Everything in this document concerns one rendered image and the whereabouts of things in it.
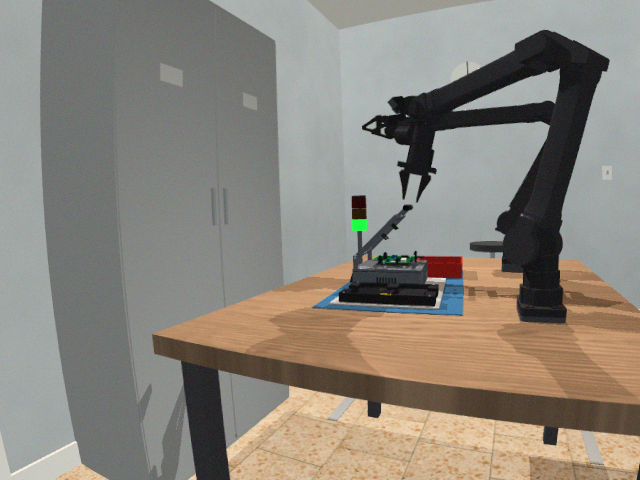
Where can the green circuit board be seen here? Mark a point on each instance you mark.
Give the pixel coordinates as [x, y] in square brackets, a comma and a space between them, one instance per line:
[403, 258]

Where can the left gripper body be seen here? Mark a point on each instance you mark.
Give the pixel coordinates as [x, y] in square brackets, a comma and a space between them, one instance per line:
[418, 161]

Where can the red bin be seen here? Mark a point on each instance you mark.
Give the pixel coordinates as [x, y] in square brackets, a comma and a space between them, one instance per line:
[443, 266]

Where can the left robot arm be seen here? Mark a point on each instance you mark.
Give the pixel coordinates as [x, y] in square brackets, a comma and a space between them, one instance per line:
[581, 68]

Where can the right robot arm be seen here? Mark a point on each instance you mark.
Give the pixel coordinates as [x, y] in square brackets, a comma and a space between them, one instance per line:
[491, 116]

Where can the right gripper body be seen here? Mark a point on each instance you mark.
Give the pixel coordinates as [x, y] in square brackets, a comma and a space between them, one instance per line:
[390, 129]

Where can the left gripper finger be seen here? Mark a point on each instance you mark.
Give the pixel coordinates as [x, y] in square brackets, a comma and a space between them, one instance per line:
[403, 177]
[424, 181]

